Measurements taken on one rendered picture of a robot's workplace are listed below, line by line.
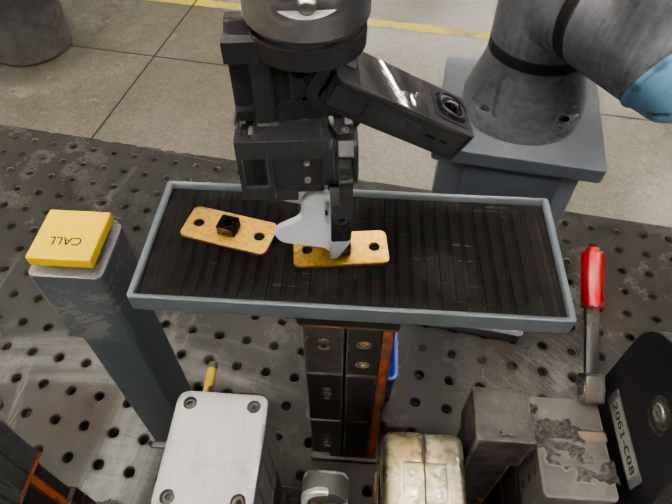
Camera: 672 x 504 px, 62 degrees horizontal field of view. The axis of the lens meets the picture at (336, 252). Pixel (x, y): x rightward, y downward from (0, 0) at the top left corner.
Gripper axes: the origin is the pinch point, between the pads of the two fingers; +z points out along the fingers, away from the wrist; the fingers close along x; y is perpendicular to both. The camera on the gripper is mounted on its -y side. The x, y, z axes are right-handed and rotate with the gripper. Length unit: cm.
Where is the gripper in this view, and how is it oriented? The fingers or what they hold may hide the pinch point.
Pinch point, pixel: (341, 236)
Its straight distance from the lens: 48.5
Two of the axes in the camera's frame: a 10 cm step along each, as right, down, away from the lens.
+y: -10.0, 0.5, -0.3
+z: 0.0, 6.3, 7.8
